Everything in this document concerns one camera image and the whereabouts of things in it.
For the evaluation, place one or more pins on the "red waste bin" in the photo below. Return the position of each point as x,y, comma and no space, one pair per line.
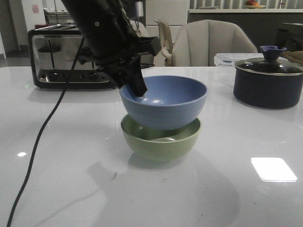
38,26

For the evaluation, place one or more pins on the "beige armchair right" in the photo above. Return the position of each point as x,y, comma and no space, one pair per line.
198,42

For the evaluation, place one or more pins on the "clear plastic storage container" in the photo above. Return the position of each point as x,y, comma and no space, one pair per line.
225,60

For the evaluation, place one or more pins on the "beige office chair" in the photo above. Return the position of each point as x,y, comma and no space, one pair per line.
165,41

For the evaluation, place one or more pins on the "beige armchair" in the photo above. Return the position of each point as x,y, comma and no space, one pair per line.
139,28
198,42

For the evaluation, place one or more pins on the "green bowl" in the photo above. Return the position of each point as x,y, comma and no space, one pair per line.
160,145

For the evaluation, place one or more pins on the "dark blue cooking pot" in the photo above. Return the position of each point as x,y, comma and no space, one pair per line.
268,91

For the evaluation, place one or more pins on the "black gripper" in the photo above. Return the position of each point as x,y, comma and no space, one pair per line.
123,67

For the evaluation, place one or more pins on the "white cabinet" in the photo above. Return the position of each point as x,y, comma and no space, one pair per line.
174,12

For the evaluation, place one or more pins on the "beige armchair left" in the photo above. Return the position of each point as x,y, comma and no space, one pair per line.
139,28

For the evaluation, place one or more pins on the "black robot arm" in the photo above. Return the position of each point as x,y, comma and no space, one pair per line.
115,46

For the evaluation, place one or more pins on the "black and chrome toaster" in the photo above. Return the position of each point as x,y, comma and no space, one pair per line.
52,50

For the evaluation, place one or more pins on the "metal trolley cart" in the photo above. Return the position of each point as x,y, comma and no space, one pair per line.
57,17

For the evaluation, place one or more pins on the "fruit bowl on counter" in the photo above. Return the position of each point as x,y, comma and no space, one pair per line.
251,4

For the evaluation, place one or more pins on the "glass pot lid blue knob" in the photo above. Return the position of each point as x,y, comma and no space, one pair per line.
271,53

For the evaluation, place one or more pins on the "blue bowl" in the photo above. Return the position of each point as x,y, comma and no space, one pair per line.
170,102

